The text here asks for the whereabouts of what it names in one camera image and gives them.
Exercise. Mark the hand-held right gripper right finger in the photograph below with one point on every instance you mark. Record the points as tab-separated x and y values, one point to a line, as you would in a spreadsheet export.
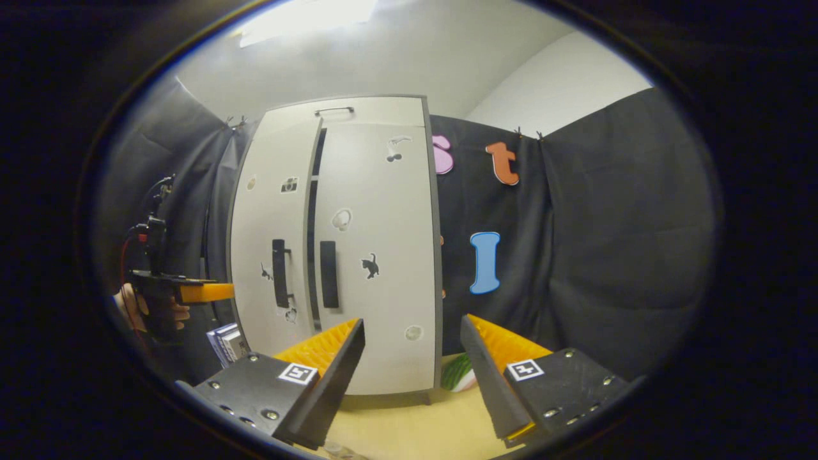
489	377

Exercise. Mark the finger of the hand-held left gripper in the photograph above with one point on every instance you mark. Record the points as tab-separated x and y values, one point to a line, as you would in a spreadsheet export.
204	293

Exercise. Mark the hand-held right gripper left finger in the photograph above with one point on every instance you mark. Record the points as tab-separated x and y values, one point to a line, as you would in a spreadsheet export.
332	380

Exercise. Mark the white cabinet door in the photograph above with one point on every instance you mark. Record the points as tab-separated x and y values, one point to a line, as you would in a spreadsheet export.
383	268
262	230

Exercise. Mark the white cabinet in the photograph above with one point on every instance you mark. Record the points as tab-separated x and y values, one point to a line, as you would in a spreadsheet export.
436	268

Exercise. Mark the white cabinet drawer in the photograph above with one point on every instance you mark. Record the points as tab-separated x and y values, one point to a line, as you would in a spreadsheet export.
383	112

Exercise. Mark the toy watermelon slice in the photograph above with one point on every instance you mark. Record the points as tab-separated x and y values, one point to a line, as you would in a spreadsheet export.
459	374

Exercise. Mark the dark blue book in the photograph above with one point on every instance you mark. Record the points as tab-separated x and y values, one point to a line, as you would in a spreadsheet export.
215	350

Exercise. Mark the white book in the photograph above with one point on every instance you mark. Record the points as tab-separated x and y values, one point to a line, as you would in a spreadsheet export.
235	345

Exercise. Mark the black backdrop cloth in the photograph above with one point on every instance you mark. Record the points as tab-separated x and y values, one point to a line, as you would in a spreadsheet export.
607	243

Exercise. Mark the ceiling light panel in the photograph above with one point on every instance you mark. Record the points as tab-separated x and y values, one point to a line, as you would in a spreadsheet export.
307	19

